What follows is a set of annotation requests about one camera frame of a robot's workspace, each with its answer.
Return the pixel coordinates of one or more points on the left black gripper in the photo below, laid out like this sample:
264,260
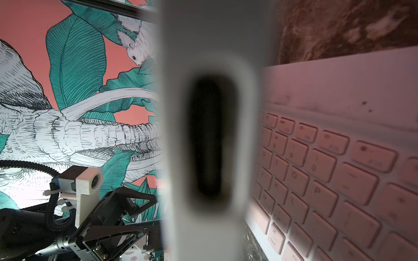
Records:
104,236

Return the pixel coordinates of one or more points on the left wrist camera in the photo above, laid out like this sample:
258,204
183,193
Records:
80,186

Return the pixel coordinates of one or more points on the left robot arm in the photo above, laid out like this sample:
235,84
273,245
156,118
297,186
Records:
25,237

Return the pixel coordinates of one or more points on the black frame post left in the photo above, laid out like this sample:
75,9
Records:
119,8

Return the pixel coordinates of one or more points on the pink keyboard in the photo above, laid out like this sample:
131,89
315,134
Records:
210,79
337,171

